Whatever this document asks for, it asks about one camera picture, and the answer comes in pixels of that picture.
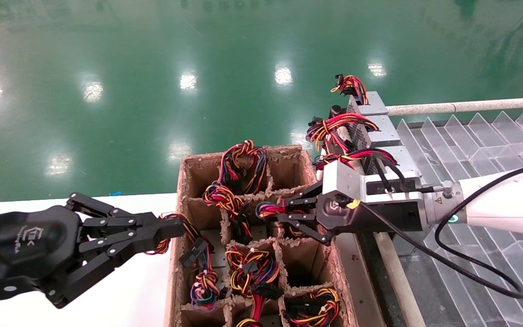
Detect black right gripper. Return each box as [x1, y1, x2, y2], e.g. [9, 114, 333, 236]
[277, 182, 425, 246]

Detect power supply cable bundle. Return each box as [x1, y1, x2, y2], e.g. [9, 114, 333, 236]
[283, 287, 341, 327]
[202, 182, 254, 243]
[236, 294, 266, 327]
[146, 213, 212, 268]
[223, 241, 285, 300]
[217, 140, 269, 196]

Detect long black arm cable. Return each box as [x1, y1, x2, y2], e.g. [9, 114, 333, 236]
[348, 161, 523, 299]

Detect grey power supply with cables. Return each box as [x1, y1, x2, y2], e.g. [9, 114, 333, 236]
[255, 201, 310, 240]
[306, 113, 400, 153]
[314, 145, 422, 182]
[331, 74, 388, 116]

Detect brown cardboard divider box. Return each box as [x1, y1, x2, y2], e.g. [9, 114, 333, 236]
[164, 144, 357, 327]

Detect clear acrylic divider rack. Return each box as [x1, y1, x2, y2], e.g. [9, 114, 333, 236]
[395, 109, 523, 327]

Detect multicolour cable bundle with blue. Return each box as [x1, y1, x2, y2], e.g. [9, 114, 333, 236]
[189, 268, 222, 312]

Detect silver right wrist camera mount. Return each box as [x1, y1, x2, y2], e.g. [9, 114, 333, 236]
[323, 160, 425, 204]

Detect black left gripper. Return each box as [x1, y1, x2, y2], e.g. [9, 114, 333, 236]
[0, 193, 185, 309]

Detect short black camera cables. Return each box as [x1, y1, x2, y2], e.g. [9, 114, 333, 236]
[373, 152, 444, 193]

